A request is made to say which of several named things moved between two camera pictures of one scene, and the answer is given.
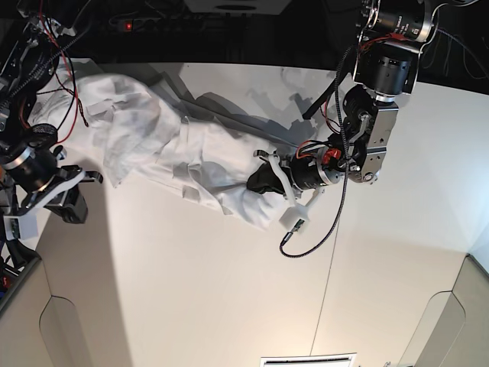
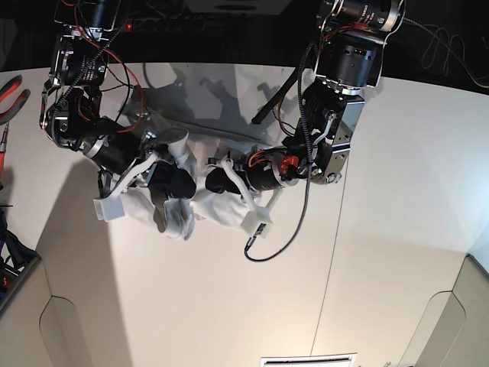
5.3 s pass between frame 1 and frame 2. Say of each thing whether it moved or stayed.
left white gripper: moved
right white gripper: moved
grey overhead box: stayed
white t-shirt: moved
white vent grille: stayed
